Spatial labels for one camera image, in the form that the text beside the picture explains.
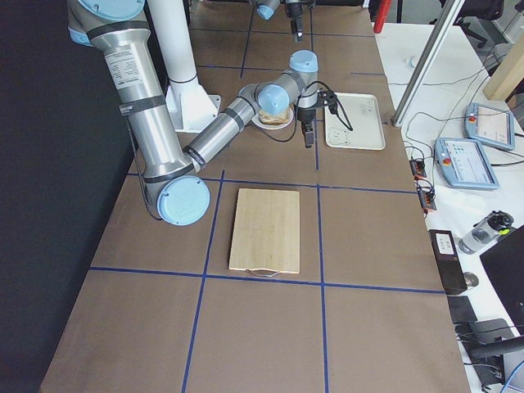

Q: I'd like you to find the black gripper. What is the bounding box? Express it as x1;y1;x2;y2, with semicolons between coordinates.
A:
284;0;304;43
296;106;317;148

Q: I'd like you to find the bread slice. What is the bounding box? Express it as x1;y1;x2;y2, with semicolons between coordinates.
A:
259;109;291;125

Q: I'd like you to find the white round plate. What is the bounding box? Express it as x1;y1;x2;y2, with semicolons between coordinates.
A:
252;107;293;130

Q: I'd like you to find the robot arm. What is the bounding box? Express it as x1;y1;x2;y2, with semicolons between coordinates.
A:
68;1;318;226
251;0;304;43

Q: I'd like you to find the cream bear tray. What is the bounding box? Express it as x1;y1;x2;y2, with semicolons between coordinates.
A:
324;93;386;151

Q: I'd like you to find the red cylinder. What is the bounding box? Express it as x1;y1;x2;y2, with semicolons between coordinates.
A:
373;0;392;34

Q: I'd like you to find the wooden cutting board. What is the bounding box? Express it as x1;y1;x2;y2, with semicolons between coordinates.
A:
228;188;300;274

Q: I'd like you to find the teach pendant near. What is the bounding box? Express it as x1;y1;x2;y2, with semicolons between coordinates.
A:
434;138;499;190

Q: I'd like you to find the teach pendant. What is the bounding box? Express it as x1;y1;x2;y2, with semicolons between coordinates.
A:
464;102;515;151
434;138;499;190

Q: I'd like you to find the teach pendant far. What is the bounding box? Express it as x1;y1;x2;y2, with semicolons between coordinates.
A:
464;102;515;151

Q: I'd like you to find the black box with label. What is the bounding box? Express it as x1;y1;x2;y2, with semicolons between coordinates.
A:
428;229;468;296

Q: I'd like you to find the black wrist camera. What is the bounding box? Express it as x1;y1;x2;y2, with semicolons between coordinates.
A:
317;90;338;115

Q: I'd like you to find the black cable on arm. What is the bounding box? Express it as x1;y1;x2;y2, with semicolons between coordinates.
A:
264;80;354;143

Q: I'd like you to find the aluminium frame post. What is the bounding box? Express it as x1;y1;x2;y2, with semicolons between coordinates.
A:
392;0;465;127

